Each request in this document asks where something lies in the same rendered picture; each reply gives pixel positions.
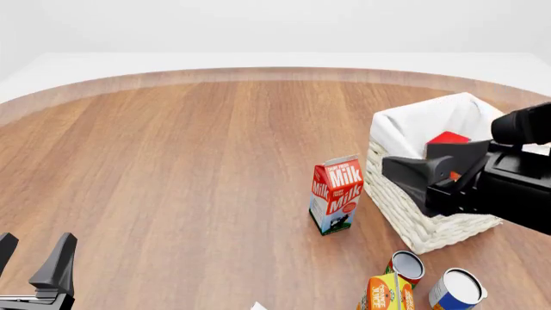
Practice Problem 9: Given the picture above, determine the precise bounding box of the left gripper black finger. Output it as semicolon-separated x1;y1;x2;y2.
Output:
0;232;20;279
28;232;78;297

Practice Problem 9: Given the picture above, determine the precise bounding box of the red and white milk carton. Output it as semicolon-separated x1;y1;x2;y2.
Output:
307;153;365;238

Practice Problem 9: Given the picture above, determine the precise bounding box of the orange juice carton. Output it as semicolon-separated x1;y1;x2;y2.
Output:
356;271;416;310

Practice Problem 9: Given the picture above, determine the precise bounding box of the red-labelled tin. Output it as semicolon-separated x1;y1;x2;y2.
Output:
384;250;427;286

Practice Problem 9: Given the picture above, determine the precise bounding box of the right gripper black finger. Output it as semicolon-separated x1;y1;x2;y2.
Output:
381;155;455;209
425;139;492;177

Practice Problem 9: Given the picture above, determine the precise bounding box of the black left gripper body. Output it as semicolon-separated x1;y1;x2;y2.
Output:
0;289;77;310

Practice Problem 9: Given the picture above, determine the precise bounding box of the blue and white tin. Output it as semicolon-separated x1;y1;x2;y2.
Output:
427;267;489;310

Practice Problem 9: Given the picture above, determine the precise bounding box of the red box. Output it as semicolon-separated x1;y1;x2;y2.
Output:
424;130;474;181

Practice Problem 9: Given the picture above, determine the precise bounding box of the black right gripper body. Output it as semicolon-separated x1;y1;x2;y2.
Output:
424;150;501;219

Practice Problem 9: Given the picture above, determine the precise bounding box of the white woven basket with cloth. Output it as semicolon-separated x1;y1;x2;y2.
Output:
364;91;505;256

